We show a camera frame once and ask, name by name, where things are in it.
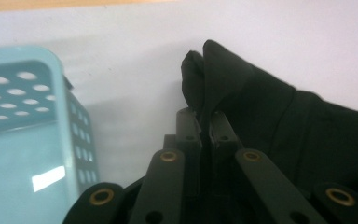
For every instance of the black shorts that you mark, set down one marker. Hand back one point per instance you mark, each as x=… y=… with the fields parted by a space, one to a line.
x=292 y=130

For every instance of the blue perforated plastic basket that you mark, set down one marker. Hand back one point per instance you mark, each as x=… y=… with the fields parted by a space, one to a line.
x=21 y=149

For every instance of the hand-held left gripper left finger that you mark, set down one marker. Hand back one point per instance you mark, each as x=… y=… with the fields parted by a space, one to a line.
x=189 y=130

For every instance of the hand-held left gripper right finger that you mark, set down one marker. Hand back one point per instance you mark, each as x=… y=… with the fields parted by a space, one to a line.
x=223 y=137

